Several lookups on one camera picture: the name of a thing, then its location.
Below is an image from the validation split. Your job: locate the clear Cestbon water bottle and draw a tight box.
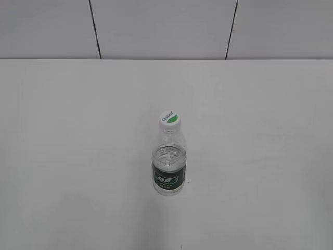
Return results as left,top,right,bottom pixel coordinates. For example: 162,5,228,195
151,127,188,197

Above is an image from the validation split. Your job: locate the white green bottle cap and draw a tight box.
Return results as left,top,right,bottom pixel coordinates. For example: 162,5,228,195
159,110,181,131

